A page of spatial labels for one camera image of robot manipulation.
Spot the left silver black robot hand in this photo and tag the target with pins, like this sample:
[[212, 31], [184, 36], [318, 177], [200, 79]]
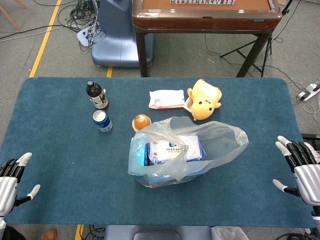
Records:
[[7, 185]]

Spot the white tissue pack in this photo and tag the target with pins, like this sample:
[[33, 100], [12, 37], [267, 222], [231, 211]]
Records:
[[170, 150]]

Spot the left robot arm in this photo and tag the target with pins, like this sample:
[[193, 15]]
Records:
[[2, 223]]

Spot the white wet wipes packet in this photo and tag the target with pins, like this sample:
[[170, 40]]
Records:
[[166, 98]]

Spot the row of mahjong tiles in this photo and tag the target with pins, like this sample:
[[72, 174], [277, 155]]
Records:
[[202, 2]]

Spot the brown shoe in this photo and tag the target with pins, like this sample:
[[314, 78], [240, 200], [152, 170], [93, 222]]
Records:
[[49, 235]]

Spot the white grey power strip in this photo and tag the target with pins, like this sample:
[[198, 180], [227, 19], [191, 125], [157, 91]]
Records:
[[307, 92]]

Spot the grey robot torso base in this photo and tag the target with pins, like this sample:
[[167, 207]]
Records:
[[155, 233]]

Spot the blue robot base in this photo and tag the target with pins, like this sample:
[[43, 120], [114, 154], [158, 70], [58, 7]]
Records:
[[112, 37]]

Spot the dark tea bottle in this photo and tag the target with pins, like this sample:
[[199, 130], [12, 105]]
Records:
[[96, 96]]

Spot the white chair with wooden legs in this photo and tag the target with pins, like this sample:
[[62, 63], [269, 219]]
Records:
[[10, 16]]

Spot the black tripod stand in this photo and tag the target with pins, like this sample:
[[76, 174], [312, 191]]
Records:
[[270, 47]]

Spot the tall blue carton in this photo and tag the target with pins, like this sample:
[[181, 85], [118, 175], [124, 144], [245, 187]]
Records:
[[142, 155]]

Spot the brown mahjong table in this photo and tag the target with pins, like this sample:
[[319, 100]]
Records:
[[200, 22]]

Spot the blue table cloth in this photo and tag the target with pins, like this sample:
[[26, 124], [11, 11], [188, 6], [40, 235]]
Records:
[[62, 137]]

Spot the blue drink can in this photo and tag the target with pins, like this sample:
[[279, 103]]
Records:
[[103, 123]]

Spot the transparent plastic bag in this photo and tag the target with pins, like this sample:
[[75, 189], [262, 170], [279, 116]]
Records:
[[220, 140]]

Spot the clear trash bag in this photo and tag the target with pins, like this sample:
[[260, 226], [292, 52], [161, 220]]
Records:
[[228, 234]]

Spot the yellow plush toy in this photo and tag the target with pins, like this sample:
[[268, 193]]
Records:
[[203, 100]]

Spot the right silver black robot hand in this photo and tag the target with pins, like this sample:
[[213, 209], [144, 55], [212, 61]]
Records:
[[308, 180]]

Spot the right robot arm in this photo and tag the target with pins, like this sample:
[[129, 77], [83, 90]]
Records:
[[316, 216]]

